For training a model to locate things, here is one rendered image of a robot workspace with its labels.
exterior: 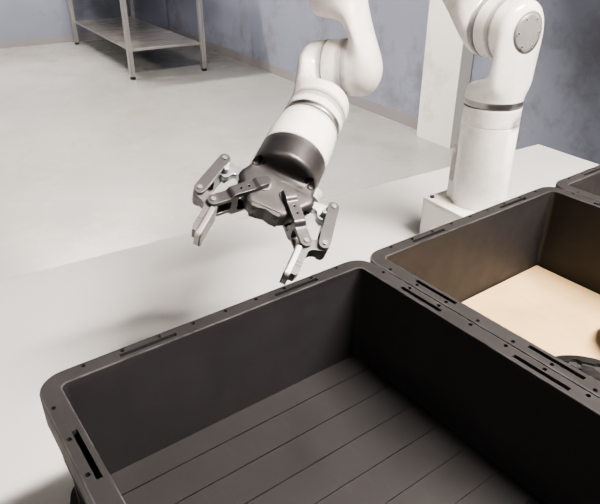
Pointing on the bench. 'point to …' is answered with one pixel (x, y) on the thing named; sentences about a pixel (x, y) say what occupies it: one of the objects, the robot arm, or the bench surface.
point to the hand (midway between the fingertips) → (242, 256)
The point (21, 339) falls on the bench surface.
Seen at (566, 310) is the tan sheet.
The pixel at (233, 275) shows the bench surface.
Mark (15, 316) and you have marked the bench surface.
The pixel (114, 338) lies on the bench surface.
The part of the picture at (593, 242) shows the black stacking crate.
